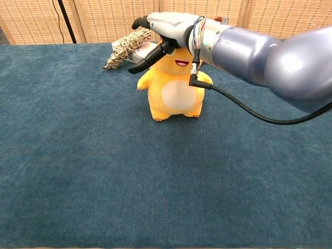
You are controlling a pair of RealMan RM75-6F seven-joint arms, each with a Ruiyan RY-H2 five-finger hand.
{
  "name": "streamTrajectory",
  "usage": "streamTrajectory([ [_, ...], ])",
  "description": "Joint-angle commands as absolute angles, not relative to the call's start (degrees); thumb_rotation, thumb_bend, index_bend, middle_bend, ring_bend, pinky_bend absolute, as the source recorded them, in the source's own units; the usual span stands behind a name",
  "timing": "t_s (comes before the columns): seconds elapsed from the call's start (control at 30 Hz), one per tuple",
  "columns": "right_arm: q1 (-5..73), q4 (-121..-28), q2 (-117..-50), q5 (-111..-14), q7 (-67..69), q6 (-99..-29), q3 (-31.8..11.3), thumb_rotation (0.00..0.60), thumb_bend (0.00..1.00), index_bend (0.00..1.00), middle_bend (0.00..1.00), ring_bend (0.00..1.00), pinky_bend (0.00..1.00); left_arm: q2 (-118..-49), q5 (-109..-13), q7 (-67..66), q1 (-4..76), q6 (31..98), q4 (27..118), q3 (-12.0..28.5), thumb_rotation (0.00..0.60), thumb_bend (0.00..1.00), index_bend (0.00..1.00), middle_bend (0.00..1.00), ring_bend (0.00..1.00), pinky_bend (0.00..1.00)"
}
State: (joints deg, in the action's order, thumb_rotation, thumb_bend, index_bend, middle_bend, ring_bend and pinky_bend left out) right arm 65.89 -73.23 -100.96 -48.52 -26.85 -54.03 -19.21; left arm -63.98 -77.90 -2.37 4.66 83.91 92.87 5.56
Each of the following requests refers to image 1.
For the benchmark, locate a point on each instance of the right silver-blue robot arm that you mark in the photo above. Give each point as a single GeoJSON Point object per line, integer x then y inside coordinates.
{"type": "Point", "coordinates": [246, 52]}

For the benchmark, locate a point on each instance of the blue carpet table cover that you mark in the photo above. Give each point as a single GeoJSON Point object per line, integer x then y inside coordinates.
{"type": "Point", "coordinates": [103, 155]}

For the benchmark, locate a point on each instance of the bamboo folding screen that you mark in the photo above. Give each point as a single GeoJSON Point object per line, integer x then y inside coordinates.
{"type": "Point", "coordinates": [109, 20]}

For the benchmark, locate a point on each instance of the black tripod stand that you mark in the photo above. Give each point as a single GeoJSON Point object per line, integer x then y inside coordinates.
{"type": "Point", "coordinates": [67, 23]}

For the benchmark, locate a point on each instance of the reddish-brown towel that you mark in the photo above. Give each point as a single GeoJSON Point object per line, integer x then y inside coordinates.
{"type": "Point", "coordinates": [218, 19]}

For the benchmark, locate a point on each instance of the white-blue tissue pack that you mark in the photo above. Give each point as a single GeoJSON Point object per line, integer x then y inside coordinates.
{"type": "Point", "coordinates": [141, 52]}

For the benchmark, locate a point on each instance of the yellow duck plush toy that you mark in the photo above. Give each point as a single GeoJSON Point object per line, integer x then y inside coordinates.
{"type": "Point", "coordinates": [176, 98]}

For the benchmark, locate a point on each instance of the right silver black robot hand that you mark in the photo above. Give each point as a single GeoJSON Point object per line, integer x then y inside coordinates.
{"type": "Point", "coordinates": [168, 24]}

